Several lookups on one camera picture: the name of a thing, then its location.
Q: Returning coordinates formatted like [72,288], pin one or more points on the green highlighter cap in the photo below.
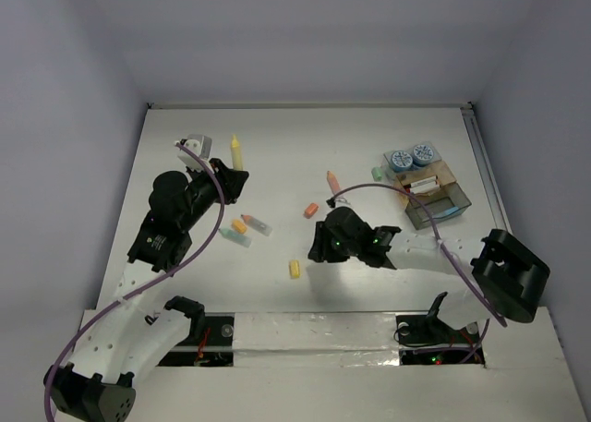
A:
[377,174]

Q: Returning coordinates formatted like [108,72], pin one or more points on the blue patterned tape roll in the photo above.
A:
[400,161]

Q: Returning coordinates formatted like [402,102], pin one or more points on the green highlighter pen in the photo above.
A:
[235,237]

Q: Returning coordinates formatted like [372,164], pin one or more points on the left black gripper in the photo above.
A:
[230,180]

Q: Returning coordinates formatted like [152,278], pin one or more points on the small orange cap left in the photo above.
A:
[239,227]

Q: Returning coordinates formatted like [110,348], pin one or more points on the clear compartment organizer box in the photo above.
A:
[420,208]

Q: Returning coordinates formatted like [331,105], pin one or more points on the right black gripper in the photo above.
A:
[320,250]

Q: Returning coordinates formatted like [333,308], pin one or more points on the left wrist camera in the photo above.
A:
[199,145]

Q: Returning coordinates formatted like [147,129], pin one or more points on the yellow highlighter cap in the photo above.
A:
[294,269]

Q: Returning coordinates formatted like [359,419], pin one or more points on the black whiteboard marker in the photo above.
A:
[427,180]

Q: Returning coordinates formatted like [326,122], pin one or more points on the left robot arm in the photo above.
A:
[96,378]

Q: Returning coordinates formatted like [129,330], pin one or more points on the orange highlighter pen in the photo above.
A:
[256,224]
[334,185]

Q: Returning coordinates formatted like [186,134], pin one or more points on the orange highlighter cap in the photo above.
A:
[311,210]

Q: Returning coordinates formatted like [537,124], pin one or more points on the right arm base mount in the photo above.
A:
[424,340]

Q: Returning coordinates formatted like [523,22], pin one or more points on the aluminium rail right edge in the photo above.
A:
[494,200]

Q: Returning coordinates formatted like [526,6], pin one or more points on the red whiteboard marker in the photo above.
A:
[421,185]

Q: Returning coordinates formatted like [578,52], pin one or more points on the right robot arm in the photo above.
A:
[394,249]

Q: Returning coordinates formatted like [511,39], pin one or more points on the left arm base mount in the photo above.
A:
[209,343]

